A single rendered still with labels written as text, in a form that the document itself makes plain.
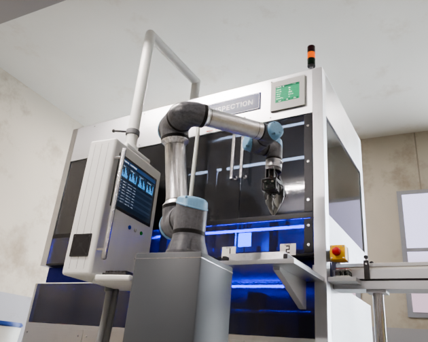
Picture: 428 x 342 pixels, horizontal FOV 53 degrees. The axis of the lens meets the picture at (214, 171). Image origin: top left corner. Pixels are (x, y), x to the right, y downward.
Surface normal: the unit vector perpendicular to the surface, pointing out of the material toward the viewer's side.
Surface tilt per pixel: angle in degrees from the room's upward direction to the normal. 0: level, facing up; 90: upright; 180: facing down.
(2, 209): 90
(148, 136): 90
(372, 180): 90
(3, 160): 90
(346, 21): 180
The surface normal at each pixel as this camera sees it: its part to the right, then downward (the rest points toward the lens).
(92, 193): -0.40, -0.40
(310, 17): -0.08, 0.91
